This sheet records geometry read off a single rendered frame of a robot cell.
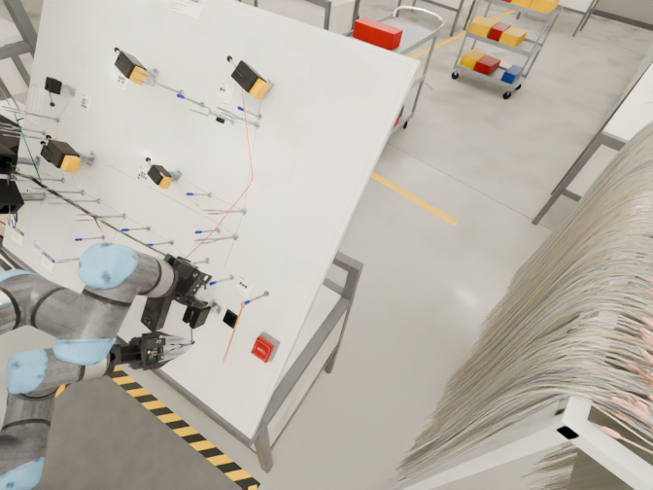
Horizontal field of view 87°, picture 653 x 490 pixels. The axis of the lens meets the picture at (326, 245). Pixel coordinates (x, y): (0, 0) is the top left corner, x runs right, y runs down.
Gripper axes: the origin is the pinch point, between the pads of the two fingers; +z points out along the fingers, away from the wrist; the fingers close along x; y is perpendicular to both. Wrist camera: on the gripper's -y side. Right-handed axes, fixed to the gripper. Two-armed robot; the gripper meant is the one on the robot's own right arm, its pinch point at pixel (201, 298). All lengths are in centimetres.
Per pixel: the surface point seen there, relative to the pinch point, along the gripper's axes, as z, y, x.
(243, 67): -24, 48, 11
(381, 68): -21, 63, -14
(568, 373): -19, 28, -69
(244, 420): 18.1, -22.8, -22.5
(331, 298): 53, 19, -19
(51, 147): -8, 10, 60
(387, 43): 138, 207, 67
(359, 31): 139, 208, 93
